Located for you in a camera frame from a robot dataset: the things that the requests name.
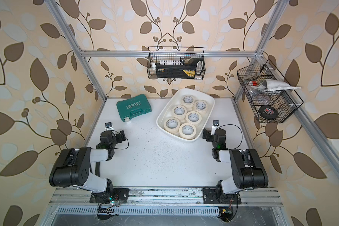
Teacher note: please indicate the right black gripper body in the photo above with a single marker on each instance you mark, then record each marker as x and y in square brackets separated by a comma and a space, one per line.
[210, 138]

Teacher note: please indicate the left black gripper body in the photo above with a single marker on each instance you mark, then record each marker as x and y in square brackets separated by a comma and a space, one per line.
[106, 136]

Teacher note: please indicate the masking tape roll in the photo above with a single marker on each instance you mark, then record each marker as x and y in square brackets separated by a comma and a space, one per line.
[193, 117]
[187, 100]
[200, 106]
[187, 131]
[172, 125]
[179, 112]

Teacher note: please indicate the white plastic storage tray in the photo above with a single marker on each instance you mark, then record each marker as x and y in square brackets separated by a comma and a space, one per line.
[175, 100]

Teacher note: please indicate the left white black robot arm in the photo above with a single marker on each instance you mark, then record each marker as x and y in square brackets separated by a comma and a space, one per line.
[72, 167]

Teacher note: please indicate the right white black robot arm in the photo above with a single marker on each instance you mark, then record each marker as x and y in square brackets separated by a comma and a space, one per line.
[247, 169]

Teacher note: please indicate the black tape roll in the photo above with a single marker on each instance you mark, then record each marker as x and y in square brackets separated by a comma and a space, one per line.
[268, 112]

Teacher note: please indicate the black yellow box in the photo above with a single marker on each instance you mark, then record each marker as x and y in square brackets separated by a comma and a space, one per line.
[192, 68]

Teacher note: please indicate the green tool case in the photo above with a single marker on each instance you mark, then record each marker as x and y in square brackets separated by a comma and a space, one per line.
[133, 107]

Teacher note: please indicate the white cloth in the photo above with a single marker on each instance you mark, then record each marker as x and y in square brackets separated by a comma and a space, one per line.
[275, 85]

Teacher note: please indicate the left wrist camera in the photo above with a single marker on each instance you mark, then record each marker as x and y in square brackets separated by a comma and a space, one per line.
[108, 126]

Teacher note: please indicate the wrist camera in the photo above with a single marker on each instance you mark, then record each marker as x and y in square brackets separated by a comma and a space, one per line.
[215, 126]
[108, 126]

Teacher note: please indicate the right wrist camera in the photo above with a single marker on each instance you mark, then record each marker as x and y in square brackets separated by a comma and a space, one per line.
[215, 126]

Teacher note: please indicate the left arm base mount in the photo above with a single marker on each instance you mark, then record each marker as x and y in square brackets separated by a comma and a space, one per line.
[117, 195]

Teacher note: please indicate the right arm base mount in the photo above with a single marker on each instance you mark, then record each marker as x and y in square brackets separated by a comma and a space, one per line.
[216, 196]

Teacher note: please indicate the black wire basket right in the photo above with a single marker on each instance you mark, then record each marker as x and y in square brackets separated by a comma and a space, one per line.
[285, 101]

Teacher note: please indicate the black wire basket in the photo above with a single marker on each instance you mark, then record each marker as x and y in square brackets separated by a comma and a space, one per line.
[285, 101]
[160, 53]

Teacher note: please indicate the black wire basket back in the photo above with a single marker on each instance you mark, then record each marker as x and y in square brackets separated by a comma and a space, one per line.
[160, 53]

